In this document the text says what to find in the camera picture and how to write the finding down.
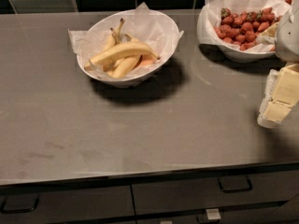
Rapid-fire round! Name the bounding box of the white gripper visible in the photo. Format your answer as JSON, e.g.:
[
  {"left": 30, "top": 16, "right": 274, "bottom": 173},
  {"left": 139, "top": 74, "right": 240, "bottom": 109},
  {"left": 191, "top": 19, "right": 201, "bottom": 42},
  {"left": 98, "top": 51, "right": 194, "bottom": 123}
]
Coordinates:
[{"left": 256, "top": 0, "right": 299, "bottom": 128}]

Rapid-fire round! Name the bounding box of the yellow banana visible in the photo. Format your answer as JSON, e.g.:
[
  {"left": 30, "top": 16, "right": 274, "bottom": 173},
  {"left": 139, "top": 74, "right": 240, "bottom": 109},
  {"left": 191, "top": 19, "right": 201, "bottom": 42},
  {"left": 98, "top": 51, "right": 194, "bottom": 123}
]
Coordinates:
[
  {"left": 104, "top": 18, "right": 125, "bottom": 50},
  {"left": 107, "top": 55, "right": 141, "bottom": 78},
  {"left": 84, "top": 41, "right": 159, "bottom": 69}
]

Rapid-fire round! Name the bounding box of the white bowl with strawberries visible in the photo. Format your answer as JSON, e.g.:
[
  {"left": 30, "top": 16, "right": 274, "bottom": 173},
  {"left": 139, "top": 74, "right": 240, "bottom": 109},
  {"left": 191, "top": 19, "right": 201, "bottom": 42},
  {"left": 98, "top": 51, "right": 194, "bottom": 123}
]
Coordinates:
[{"left": 197, "top": 0, "right": 291, "bottom": 63}]

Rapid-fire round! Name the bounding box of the white bowl with bananas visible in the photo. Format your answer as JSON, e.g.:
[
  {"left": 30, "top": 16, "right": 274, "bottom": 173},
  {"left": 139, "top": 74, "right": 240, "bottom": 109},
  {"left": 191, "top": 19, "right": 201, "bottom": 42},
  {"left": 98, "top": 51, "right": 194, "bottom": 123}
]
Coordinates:
[{"left": 76, "top": 9, "right": 181, "bottom": 89}]

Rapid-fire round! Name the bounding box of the pile of red strawberries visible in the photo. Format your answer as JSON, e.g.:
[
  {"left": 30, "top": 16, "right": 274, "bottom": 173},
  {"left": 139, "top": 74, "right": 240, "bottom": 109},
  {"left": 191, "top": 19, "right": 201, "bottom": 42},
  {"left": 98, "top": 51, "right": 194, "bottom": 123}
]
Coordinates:
[{"left": 214, "top": 7, "right": 281, "bottom": 51}]

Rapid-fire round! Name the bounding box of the white paper liner under bananas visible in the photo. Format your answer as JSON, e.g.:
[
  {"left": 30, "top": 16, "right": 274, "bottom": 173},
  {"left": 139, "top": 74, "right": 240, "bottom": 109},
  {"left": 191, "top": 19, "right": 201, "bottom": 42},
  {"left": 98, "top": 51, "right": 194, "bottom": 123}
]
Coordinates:
[{"left": 67, "top": 2, "right": 185, "bottom": 81}]

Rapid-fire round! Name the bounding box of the right dark drawer front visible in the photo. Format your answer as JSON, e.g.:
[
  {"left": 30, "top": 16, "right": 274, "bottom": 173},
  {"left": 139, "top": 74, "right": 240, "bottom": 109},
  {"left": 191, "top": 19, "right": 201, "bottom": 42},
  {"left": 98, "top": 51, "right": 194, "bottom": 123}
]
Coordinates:
[{"left": 132, "top": 171, "right": 299, "bottom": 215}]

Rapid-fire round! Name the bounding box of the dark drawer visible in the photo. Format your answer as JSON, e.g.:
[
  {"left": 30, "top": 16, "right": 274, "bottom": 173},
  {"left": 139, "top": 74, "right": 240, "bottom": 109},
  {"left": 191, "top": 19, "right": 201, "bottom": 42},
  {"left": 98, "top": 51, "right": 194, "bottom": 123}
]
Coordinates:
[
  {"left": 132, "top": 171, "right": 299, "bottom": 215},
  {"left": 0, "top": 186, "right": 134, "bottom": 224}
]

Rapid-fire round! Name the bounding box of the left dark drawer front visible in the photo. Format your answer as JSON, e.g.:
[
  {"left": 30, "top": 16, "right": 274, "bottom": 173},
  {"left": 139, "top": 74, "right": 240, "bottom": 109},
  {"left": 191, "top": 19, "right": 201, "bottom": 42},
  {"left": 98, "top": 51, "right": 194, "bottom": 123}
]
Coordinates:
[{"left": 0, "top": 186, "right": 134, "bottom": 224}]

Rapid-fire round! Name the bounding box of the right black drawer handle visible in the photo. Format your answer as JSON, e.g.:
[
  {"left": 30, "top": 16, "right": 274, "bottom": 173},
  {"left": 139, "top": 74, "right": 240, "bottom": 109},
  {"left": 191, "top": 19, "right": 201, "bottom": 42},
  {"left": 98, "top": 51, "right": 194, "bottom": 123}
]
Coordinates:
[{"left": 217, "top": 176, "right": 253, "bottom": 193}]

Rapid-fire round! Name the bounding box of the black drawer handle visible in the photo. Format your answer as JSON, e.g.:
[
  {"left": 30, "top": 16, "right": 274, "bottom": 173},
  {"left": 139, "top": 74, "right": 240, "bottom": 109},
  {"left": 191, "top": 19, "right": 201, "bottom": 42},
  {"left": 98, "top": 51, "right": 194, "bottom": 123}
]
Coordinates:
[
  {"left": 217, "top": 176, "right": 253, "bottom": 193},
  {"left": 0, "top": 194, "right": 39, "bottom": 215}
]

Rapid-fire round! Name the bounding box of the left black drawer handle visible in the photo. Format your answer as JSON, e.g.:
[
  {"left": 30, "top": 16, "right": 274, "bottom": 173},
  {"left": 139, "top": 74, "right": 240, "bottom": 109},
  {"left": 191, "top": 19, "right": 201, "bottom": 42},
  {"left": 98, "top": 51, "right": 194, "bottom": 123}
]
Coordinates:
[{"left": 0, "top": 194, "right": 39, "bottom": 215}]

